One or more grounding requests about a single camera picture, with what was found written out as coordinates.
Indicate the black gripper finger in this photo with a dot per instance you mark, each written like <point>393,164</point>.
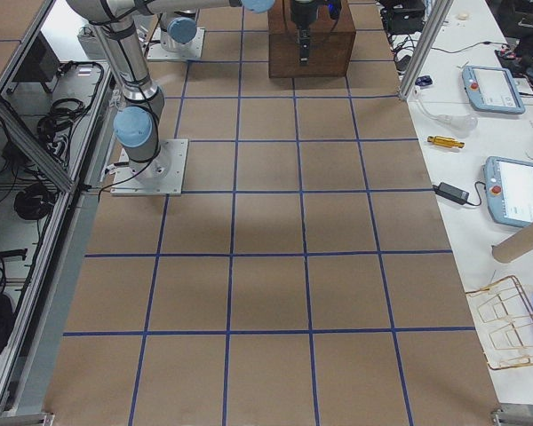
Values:
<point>301,43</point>
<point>306,44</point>

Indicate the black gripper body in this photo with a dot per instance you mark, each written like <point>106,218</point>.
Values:
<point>301,14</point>

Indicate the dark wooden drawer cabinet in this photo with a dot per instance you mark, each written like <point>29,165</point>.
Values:
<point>332,42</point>

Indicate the small blue device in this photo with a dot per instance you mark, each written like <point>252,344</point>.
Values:
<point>424,81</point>

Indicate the far blue teach pendant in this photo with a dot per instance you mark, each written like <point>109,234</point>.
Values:
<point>492,90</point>

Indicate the blue teach pendant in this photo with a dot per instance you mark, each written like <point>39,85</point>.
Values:
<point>492,90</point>
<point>509,190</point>

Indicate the black power adapter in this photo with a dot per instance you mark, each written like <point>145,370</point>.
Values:
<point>451,193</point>

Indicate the near blue teach pendant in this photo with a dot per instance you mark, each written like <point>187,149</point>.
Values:
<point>509,190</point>

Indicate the cardboard tube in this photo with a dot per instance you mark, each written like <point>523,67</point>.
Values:
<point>515,246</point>

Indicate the aluminium frame post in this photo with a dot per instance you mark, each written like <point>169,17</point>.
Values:
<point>425,43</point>

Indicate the gold wire rack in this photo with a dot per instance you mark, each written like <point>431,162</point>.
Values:
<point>503,315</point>

